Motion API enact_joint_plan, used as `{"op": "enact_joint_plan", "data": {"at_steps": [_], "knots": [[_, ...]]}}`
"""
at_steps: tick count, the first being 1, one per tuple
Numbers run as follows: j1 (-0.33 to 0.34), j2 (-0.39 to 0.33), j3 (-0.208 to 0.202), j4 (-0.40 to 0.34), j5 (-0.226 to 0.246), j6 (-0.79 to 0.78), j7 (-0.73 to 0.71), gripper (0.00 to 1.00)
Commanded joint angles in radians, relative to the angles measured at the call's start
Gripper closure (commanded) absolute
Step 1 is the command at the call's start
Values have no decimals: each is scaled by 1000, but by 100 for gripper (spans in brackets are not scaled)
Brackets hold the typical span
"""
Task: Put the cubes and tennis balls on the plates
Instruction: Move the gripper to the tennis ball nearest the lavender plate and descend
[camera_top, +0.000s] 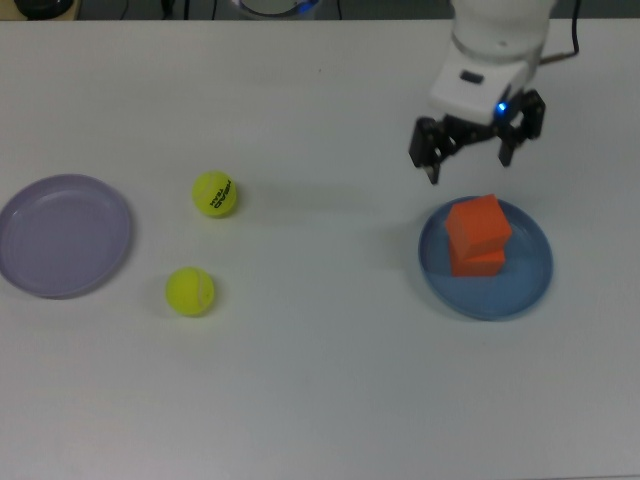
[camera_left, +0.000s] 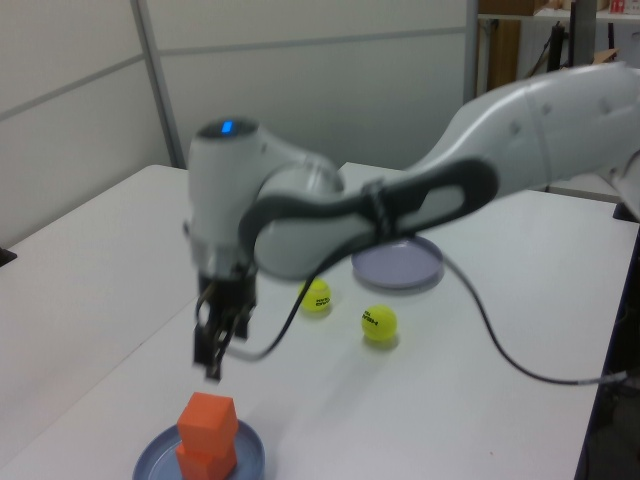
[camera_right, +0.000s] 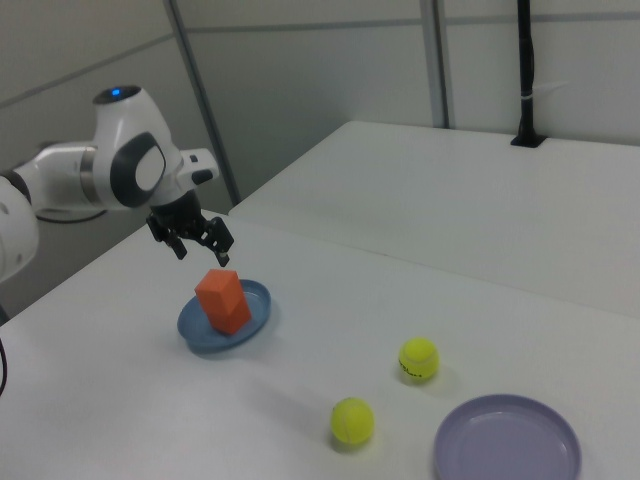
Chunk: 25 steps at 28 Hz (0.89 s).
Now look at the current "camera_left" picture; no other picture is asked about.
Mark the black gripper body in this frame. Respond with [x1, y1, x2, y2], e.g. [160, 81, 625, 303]
[197, 268, 259, 312]

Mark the orange cube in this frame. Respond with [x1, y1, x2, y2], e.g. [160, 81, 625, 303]
[174, 442, 238, 480]
[176, 392, 240, 455]

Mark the yellow tennis ball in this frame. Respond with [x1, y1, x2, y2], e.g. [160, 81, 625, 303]
[360, 304, 399, 343]
[298, 278, 333, 315]

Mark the blue plate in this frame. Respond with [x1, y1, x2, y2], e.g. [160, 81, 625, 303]
[132, 418, 266, 480]

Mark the purple plate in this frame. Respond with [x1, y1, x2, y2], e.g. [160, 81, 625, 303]
[351, 237, 445, 290]

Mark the brown wooden panel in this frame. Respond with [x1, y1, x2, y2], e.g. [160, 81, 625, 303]
[487, 19, 521, 91]

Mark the black stand base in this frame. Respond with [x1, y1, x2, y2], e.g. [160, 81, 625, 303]
[613, 199, 640, 222]

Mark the black monitor pole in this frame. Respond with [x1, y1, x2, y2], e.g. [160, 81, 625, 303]
[547, 20, 571, 72]

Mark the dark grey upright bar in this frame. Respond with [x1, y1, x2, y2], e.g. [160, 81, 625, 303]
[569, 0, 596, 69]

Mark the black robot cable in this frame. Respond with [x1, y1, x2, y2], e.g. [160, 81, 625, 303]
[227, 182, 631, 386]

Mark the grey metal post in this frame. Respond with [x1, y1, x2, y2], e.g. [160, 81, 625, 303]
[464, 0, 482, 104]

